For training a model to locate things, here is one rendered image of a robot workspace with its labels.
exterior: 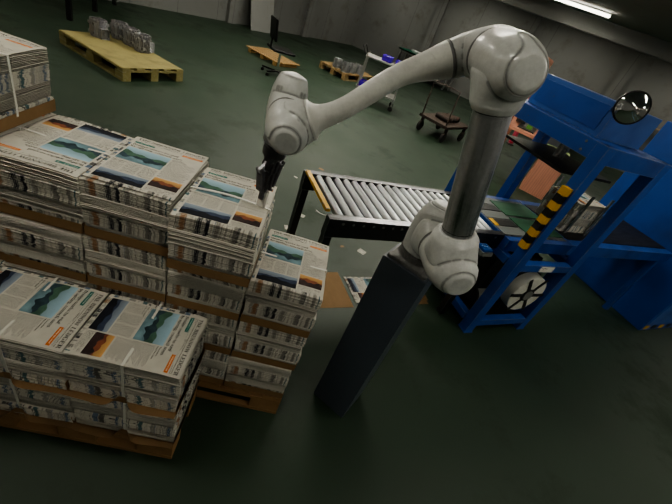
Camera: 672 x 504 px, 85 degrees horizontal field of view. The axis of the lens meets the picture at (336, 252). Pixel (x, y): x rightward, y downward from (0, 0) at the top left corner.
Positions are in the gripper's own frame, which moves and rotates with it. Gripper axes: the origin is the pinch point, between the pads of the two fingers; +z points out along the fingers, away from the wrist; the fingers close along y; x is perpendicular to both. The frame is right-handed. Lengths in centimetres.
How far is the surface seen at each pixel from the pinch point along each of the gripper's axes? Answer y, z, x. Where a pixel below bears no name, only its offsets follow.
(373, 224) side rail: -84, 36, 22
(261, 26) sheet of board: -899, 161, -695
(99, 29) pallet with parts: -268, 115, -475
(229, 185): -5.3, 7.8, -18.3
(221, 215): 11.9, 6.5, -6.1
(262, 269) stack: -0.8, 29.6, 7.4
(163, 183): 14.7, 7.0, -29.5
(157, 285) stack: 23, 45, -20
